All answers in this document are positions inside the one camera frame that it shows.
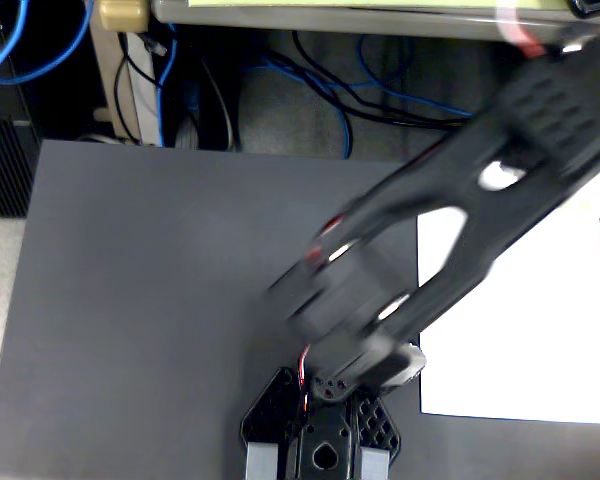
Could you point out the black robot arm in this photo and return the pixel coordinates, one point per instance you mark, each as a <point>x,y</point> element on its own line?
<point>430,200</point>

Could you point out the beige desk leg panel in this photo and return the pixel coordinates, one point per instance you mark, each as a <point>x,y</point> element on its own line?
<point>140,100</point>

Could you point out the grey desk edge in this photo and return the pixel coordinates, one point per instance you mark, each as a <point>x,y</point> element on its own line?
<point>330,17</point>

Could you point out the grey base clamp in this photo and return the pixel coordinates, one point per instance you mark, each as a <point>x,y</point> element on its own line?
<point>375,464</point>
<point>262,462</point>

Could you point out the white paper sheet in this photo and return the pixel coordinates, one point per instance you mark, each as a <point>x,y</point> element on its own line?
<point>530,350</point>

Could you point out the beige plastic box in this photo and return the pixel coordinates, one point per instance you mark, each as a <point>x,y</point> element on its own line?
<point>122,15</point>

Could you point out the black computer case with grill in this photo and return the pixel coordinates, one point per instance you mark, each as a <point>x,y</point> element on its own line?
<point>2,170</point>

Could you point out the black device on desk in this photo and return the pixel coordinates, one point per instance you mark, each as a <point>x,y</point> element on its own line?
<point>587,5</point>

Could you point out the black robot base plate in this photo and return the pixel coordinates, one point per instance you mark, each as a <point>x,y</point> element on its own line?
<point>275,415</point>

